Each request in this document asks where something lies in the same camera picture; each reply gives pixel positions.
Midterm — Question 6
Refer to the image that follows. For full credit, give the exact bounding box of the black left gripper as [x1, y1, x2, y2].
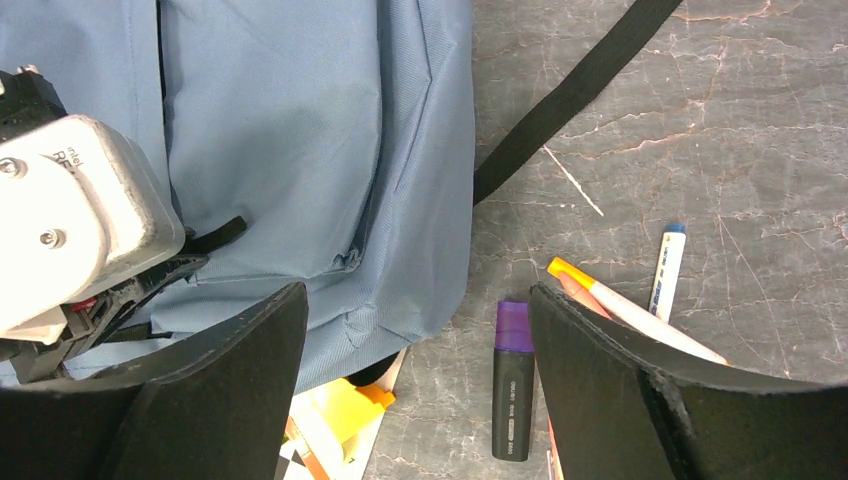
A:
[1, 65, 247, 384]

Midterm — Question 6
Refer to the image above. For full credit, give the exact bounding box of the purple highlighter marker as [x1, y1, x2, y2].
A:
[491, 301, 535, 462]

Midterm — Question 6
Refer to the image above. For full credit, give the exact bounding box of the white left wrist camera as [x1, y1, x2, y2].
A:
[1, 115, 186, 344]

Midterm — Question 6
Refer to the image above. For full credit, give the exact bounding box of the black white chess mat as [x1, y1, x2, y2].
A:
[274, 347, 409, 480]

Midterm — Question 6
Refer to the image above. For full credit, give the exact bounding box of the orange yellow marker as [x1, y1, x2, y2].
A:
[547, 257, 729, 366]

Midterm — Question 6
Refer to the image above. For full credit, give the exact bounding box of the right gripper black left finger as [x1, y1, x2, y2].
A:
[1, 283, 308, 479]

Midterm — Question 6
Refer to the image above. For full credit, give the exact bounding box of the multicolour toy brick stack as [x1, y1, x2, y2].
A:
[283, 377, 397, 480]

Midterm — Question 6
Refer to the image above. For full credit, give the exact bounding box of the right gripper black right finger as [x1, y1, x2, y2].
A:
[529, 284, 847, 479]

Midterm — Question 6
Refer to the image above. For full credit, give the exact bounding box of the blue grey backpack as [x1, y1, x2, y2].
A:
[1, 1, 676, 391]

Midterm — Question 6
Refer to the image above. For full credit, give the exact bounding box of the white blue marker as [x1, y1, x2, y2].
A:
[648, 223, 687, 323]

